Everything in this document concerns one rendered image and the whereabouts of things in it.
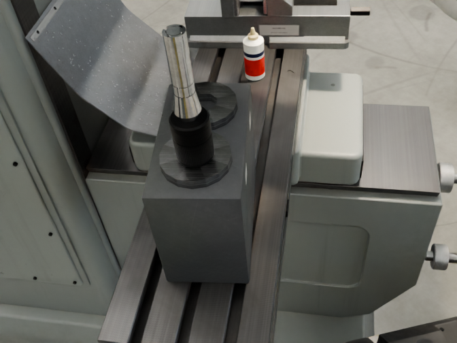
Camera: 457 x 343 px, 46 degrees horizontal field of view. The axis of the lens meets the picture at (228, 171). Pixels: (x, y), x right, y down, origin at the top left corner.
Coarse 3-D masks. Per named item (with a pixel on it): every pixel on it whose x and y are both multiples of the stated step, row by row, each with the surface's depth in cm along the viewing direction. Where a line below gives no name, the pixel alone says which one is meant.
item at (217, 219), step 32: (224, 96) 73; (160, 128) 72; (224, 128) 71; (160, 160) 66; (224, 160) 65; (160, 192) 64; (192, 192) 63; (224, 192) 63; (160, 224) 67; (192, 224) 66; (224, 224) 66; (160, 256) 72; (192, 256) 71; (224, 256) 71
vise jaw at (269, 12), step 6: (264, 0) 108; (270, 0) 108; (276, 0) 107; (282, 0) 107; (288, 0) 108; (264, 6) 109; (270, 6) 109; (276, 6) 108; (282, 6) 108; (288, 6) 108; (264, 12) 110; (270, 12) 110; (276, 12) 109; (282, 12) 109; (288, 12) 109
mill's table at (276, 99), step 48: (240, 48) 115; (288, 96) 103; (288, 144) 94; (288, 192) 92; (144, 240) 82; (144, 288) 77; (192, 288) 79; (240, 288) 78; (144, 336) 71; (192, 336) 71; (240, 336) 70
